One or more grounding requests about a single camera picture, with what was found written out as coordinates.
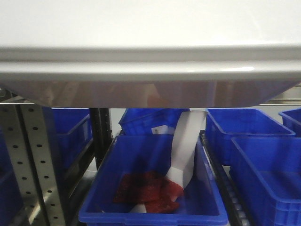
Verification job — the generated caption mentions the right rear blue bin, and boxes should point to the right rear blue bin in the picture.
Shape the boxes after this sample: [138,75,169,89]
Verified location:
[205,108,296,166]

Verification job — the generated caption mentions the front blue plastic bin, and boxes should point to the front blue plastic bin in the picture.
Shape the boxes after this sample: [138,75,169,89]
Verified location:
[79,135,228,226]

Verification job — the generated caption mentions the right front blue bin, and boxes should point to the right front blue bin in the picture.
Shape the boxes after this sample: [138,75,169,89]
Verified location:
[230,137,301,226]

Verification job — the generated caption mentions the tilted rear blue bin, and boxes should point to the tilted rear blue bin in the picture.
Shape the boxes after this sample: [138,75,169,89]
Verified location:
[119,108,189,136]

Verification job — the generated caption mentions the perforated steel shelf upright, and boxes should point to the perforated steel shelf upright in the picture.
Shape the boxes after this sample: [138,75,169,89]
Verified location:
[0,88,68,226]

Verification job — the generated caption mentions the black shelf post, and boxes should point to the black shelf post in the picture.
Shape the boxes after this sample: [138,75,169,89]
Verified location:
[89,108,113,169]

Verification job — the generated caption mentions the far right blue bin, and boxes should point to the far right blue bin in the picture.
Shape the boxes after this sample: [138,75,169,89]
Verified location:
[278,108,301,137]

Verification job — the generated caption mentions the stainless steel shelf beam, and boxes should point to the stainless steel shelf beam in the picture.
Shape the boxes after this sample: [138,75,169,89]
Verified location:
[261,84,301,106]

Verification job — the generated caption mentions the red mesh bag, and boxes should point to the red mesh bag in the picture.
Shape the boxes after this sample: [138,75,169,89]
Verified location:
[113,170,184,214]

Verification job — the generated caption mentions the white lidded storage bin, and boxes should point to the white lidded storage bin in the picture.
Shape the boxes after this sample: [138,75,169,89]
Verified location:
[0,0,301,108]

